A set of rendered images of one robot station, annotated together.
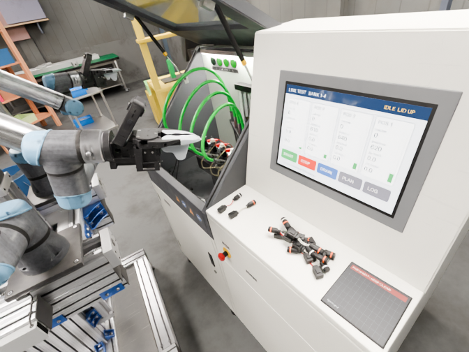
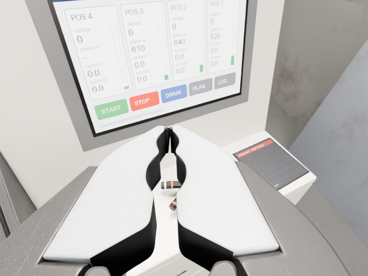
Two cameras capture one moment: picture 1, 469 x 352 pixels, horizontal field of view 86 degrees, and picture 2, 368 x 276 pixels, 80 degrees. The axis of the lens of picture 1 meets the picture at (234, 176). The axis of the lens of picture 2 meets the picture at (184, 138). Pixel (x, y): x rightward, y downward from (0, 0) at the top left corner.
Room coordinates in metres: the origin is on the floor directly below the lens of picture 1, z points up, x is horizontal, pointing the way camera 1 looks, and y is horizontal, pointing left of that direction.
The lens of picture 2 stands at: (0.55, 0.17, 1.49)
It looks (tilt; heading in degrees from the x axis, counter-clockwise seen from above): 45 degrees down; 273
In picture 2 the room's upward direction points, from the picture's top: 4 degrees clockwise
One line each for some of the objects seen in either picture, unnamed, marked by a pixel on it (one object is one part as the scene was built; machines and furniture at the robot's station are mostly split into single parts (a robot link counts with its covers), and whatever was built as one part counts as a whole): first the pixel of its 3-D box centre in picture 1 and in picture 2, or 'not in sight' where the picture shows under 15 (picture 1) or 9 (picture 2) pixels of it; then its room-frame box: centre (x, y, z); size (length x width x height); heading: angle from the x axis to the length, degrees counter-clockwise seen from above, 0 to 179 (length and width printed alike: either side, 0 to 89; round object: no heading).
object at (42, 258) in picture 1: (37, 246); not in sight; (0.62, 0.69, 1.09); 0.15 x 0.15 x 0.10
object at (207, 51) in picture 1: (232, 53); not in sight; (1.35, -0.10, 1.43); 0.54 x 0.03 x 0.02; 33
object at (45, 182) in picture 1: (46, 179); not in sight; (1.08, 0.89, 1.09); 0.15 x 0.15 x 0.10
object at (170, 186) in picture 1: (176, 192); not in sight; (1.07, 0.32, 0.87); 0.62 x 0.04 x 0.16; 33
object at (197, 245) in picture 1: (193, 245); not in sight; (1.06, 0.33, 0.44); 0.65 x 0.02 x 0.68; 33
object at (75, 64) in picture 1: (64, 84); not in sight; (6.75, 3.65, 0.49); 2.78 x 1.03 x 0.99; 114
